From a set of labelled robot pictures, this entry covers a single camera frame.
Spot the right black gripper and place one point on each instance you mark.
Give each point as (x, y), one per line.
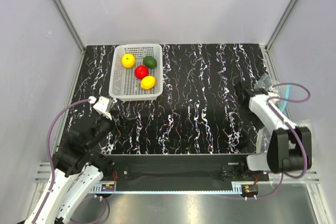
(255, 121)

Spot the spare clear zip bags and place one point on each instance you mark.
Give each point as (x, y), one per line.
(286, 95)

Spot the yellow orange fruit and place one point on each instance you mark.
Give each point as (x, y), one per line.
(128, 61)

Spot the green lime fruit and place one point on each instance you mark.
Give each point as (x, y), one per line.
(149, 62)

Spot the left aluminium frame post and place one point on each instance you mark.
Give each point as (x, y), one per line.
(65, 17)

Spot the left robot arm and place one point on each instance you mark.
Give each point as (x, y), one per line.
(75, 168)

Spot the white slotted cable duct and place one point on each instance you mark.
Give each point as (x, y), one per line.
(154, 187)

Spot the clear dotted zip bag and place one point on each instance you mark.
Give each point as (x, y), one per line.
(266, 82)

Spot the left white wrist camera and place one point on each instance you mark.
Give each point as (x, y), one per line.
(103, 107)

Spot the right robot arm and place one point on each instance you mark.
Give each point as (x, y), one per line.
(290, 147)

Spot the white perforated plastic basket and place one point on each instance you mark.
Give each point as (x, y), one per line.
(124, 85)

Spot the right aluminium frame post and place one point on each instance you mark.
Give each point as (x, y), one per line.
(286, 14)

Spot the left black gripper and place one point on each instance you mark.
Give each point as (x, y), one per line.
(126, 122)

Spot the yellow lemon fruit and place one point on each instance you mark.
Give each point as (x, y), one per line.
(148, 82)

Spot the red apple fruit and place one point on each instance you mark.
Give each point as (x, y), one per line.
(141, 72)

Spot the aluminium frame post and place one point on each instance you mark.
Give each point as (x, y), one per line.
(286, 14)
(65, 17)

